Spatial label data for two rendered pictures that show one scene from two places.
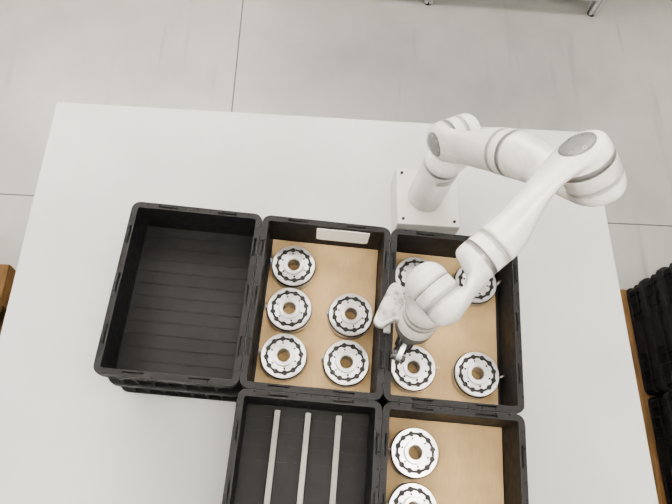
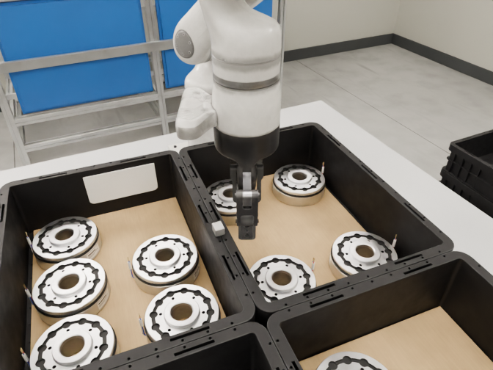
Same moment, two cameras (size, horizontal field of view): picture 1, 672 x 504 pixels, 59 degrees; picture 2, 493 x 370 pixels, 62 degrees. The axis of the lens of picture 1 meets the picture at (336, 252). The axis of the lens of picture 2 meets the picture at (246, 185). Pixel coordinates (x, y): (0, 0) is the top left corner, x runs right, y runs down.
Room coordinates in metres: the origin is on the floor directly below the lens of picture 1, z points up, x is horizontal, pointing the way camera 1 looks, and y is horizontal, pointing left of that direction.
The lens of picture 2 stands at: (-0.05, -0.06, 1.33)
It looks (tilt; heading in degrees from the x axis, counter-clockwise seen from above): 37 degrees down; 343
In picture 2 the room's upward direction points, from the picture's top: straight up
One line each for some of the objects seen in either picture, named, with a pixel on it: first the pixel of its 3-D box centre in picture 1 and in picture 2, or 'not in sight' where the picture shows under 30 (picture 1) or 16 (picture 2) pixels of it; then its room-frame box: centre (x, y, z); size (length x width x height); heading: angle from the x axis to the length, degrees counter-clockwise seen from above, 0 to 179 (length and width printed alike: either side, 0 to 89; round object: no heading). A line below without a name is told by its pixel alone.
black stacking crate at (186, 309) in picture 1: (187, 297); not in sight; (0.38, 0.31, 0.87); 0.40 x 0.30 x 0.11; 5
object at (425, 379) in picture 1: (413, 367); (281, 280); (0.32, -0.22, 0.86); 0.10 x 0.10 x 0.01
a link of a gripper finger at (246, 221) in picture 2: not in sight; (246, 227); (0.31, -0.16, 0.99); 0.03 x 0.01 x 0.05; 164
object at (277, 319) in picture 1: (289, 308); (70, 284); (0.40, 0.08, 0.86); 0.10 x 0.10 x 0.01
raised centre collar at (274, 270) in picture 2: (413, 367); (281, 278); (0.32, -0.22, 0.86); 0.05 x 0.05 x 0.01
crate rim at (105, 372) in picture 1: (183, 290); not in sight; (0.38, 0.31, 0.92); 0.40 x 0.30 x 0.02; 5
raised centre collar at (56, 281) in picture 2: (289, 308); (69, 282); (0.40, 0.08, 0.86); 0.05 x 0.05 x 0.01
